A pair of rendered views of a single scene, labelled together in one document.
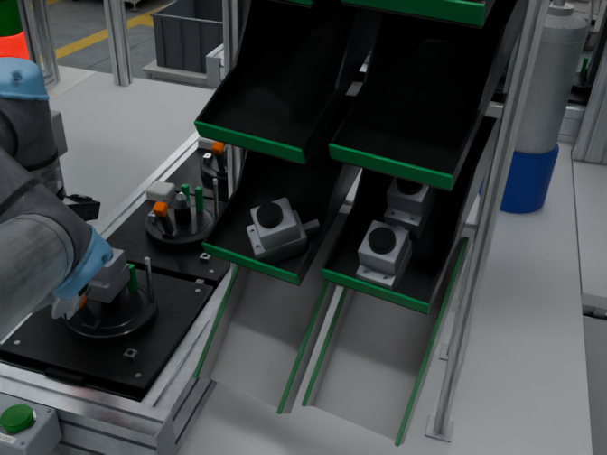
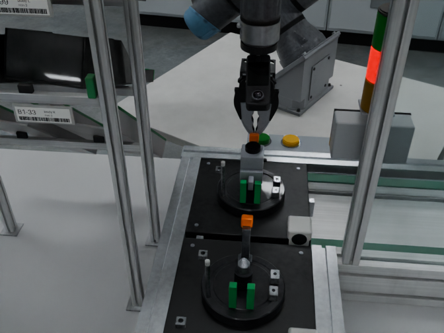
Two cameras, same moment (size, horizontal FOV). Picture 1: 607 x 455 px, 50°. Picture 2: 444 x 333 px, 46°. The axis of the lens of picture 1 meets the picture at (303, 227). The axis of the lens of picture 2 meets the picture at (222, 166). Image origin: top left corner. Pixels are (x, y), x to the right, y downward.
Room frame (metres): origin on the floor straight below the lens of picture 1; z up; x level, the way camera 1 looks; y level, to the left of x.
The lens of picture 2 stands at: (1.58, 0.09, 1.67)
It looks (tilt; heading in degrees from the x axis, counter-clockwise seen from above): 37 degrees down; 170
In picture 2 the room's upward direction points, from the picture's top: straight up
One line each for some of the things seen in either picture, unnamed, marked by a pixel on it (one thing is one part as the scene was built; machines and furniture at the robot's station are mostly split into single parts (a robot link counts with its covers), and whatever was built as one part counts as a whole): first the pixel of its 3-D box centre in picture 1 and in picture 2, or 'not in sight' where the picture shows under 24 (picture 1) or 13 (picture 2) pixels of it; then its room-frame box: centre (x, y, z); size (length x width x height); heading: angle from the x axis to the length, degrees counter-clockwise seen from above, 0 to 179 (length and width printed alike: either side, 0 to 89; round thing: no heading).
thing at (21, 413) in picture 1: (17, 420); (261, 140); (0.57, 0.37, 0.96); 0.04 x 0.04 x 0.02
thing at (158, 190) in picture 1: (182, 210); (243, 275); (1.02, 0.22, 1.01); 0.24 x 0.24 x 0.13; 74
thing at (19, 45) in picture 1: (8, 49); (386, 63); (0.94, 0.44, 1.33); 0.05 x 0.05 x 0.05
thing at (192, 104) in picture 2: not in sight; (293, 106); (0.24, 0.55, 0.84); 0.90 x 0.70 x 0.03; 47
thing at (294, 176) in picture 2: (113, 320); (250, 198); (0.77, 0.29, 0.96); 0.24 x 0.24 x 0.02; 74
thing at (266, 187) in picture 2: (111, 311); (250, 191); (0.77, 0.29, 0.98); 0.14 x 0.14 x 0.02
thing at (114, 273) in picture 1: (108, 266); (252, 162); (0.78, 0.29, 1.06); 0.08 x 0.04 x 0.07; 164
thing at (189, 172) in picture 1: (232, 153); not in sight; (1.26, 0.16, 1.01); 0.24 x 0.24 x 0.13; 74
